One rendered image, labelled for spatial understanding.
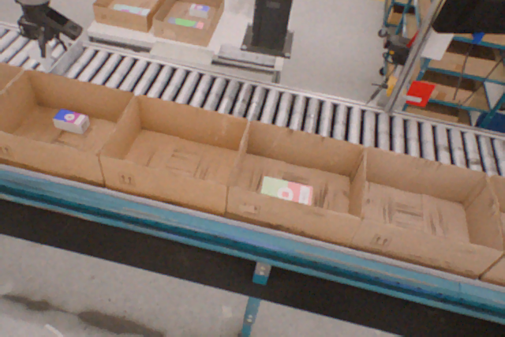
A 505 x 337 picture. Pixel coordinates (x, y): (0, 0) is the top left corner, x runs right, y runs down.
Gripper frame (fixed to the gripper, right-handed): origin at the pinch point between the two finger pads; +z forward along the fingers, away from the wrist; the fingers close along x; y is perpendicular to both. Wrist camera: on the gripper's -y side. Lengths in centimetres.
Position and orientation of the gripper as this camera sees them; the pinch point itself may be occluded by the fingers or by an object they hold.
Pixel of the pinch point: (58, 60)
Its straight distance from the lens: 147.0
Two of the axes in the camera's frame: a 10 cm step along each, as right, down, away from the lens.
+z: -1.1, 6.8, 7.3
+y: -9.7, -2.3, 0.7
